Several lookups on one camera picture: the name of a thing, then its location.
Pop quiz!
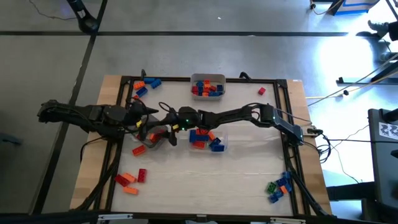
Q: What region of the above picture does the yellow cord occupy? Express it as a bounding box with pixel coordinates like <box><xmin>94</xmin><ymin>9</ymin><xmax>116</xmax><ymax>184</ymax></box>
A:
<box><xmin>306</xmin><ymin>70</ymin><xmax>398</xmax><ymax>100</ymax></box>

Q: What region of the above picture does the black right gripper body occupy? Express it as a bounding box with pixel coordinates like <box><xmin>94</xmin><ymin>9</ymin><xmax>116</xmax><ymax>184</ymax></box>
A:
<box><xmin>169</xmin><ymin>107</ymin><xmax>202</xmax><ymax>131</ymax></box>

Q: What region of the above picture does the thin black floor cable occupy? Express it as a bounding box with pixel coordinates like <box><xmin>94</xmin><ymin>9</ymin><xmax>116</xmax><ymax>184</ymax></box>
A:
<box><xmin>29</xmin><ymin>0</ymin><xmax>68</xmax><ymax>21</ymax></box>

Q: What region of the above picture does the white metal bracket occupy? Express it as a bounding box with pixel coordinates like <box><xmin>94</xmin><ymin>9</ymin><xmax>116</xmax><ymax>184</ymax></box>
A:
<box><xmin>269</xmin><ymin>217</ymin><xmax>307</xmax><ymax>224</ymax></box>
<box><xmin>98</xmin><ymin>213</ymin><xmax>134</xmax><ymax>223</ymax></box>

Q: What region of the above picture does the black power cable bundle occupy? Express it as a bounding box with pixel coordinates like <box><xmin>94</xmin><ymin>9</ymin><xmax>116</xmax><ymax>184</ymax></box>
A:
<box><xmin>310</xmin><ymin>124</ymin><xmax>376</xmax><ymax>184</ymax></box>

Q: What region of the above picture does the black floor stand base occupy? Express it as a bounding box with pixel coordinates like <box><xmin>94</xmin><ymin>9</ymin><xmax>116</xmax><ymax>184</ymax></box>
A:
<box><xmin>335</xmin><ymin>62</ymin><xmax>398</xmax><ymax>86</ymax></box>

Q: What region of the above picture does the fiducial marker sheet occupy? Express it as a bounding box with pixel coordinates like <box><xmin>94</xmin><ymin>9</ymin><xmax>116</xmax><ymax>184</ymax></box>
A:
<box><xmin>378</xmin><ymin>121</ymin><xmax>398</xmax><ymax>141</ymax></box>

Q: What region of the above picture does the smoky grey plastic bin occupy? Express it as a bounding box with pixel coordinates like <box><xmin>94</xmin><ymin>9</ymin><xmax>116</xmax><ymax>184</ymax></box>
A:
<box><xmin>129</xmin><ymin>113</ymin><xmax>170</xmax><ymax>150</ymax></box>

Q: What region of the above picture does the person's shoe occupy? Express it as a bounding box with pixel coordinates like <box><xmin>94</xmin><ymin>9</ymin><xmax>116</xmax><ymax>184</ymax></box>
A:
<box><xmin>368</xmin><ymin>20</ymin><xmax>389</xmax><ymax>37</ymax></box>

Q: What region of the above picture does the person's leg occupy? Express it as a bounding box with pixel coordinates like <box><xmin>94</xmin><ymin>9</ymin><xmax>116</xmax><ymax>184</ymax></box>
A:
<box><xmin>387</xmin><ymin>21</ymin><xmax>398</xmax><ymax>41</ymax></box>

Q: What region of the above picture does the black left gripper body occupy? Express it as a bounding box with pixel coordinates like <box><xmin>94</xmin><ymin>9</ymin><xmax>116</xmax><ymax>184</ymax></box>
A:
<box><xmin>124</xmin><ymin>101</ymin><xmax>149</xmax><ymax>125</ymax></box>

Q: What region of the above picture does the black equipment cart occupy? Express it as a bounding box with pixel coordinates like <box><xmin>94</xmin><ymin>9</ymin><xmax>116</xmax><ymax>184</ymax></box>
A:
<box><xmin>360</xmin><ymin>107</ymin><xmax>398</xmax><ymax>224</ymax></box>

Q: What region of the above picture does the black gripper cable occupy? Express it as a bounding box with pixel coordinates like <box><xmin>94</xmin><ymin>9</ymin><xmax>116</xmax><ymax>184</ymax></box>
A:
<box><xmin>158</xmin><ymin>101</ymin><xmax>176</xmax><ymax>119</ymax></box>
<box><xmin>126</xmin><ymin>96</ymin><xmax>150</xmax><ymax>133</ymax></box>

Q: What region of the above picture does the black stand leg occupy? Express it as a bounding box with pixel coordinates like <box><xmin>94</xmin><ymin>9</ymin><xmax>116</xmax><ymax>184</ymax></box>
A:
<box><xmin>67</xmin><ymin>0</ymin><xmax>101</xmax><ymax>34</ymax></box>

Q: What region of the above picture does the beige cord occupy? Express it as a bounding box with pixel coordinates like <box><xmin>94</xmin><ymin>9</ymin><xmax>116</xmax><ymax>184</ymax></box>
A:
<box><xmin>329</xmin><ymin>54</ymin><xmax>398</xmax><ymax>96</ymax></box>

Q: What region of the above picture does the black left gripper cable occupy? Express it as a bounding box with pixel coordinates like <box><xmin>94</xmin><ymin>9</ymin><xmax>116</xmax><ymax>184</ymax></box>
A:
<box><xmin>126</xmin><ymin>96</ymin><xmax>150</xmax><ymax>133</ymax></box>

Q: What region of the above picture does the clear plastic bin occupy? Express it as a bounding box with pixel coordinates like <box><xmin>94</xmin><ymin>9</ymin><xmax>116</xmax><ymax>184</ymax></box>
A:
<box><xmin>188</xmin><ymin>126</ymin><xmax>228</xmax><ymax>154</ymax></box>

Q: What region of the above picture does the black looped cable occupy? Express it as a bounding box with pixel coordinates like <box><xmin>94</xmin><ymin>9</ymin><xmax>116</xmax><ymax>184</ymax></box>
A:
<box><xmin>79</xmin><ymin>136</ymin><xmax>108</xmax><ymax>163</ymax></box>

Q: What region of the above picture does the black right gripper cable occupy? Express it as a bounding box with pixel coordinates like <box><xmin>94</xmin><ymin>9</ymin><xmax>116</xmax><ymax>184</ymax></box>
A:
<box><xmin>158</xmin><ymin>101</ymin><xmax>176</xmax><ymax>119</ymax></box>

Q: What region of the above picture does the white plastic bin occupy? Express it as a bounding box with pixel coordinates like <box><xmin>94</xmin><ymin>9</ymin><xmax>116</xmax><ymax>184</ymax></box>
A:
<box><xmin>190</xmin><ymin>73</ymin><xmax>226</xmax><ymax>102</ymax></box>

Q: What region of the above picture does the blue and white box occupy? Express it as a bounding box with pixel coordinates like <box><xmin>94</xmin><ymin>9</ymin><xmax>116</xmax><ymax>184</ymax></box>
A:
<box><xmin>329</xmin><ymin>0</ymin><xmax>381</xmax><ymax>16</ymax></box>

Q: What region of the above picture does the black aluminium table frame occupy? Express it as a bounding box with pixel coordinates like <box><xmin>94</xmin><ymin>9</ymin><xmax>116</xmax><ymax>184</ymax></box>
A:
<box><xmin>74</xmin><ymin>75</ymin><xmax>333</xmax><ymax>218</ymax></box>

